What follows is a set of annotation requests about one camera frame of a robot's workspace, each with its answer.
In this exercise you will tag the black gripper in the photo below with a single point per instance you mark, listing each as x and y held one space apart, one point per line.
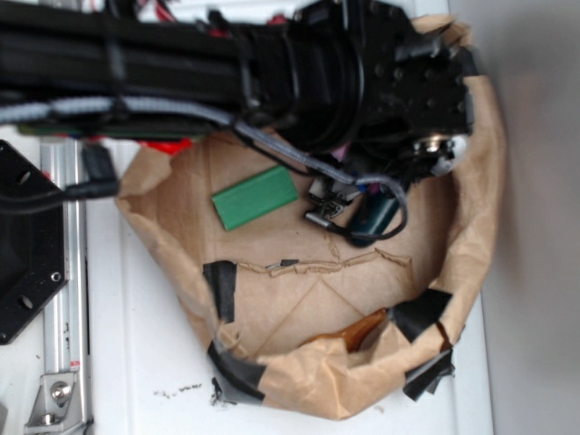
371 81

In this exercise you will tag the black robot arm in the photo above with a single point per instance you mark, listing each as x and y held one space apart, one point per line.
69 72

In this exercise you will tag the dark green toy cucumber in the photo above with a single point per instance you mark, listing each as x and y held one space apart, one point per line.
374 214

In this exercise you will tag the green rectangular block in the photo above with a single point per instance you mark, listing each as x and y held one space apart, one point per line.
254 197

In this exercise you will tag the brown toy croissant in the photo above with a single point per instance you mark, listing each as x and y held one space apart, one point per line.
354 334

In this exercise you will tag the brown paper bag bin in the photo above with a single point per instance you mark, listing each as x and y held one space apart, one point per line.
255 294

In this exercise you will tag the black plug with cable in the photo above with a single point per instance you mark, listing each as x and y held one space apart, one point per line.
102 182

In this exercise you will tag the aluminium extrusion rail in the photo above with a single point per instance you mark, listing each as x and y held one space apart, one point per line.
66 332

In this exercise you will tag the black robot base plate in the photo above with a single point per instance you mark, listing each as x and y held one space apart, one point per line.
32 247

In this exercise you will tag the metal corner bracket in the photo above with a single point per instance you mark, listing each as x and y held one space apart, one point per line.
57 407

